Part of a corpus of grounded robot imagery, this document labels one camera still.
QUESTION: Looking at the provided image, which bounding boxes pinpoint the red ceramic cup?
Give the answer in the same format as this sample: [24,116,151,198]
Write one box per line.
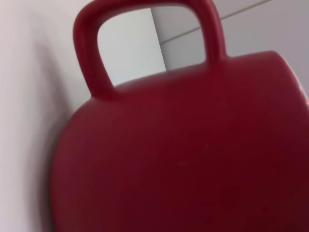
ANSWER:
[49,0,309,232]

